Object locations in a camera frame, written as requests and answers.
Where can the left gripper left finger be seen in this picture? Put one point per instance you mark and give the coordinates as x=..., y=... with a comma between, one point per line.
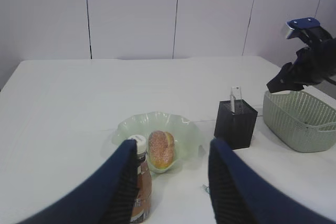
x=107, y=196

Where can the sugared bread roll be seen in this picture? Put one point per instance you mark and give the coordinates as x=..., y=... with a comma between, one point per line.
x=161, y=146

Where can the green plastic woven basket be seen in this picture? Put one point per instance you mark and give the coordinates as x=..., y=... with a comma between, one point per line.
x=302, y=121

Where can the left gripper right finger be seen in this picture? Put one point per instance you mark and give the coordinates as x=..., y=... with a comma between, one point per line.
x=239, y=195

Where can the brown drink bottle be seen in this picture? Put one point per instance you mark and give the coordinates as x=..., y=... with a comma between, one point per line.
x=142, y=202

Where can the grey grip pen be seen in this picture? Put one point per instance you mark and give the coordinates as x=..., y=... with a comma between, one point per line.
x=232, y=103

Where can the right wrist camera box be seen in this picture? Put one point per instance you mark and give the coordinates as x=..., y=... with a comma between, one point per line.
x=293, y=28

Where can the green wavy glass plate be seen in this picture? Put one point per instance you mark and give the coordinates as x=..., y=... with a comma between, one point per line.
x=187, y=136

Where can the black square pen holder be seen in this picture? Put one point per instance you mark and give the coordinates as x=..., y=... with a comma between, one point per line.
x=236, y=128

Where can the clear plastic ruler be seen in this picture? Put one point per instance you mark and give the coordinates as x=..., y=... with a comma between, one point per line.
x=236, y=91

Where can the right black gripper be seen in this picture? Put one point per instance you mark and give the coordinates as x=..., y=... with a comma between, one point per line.
x=315, y=63

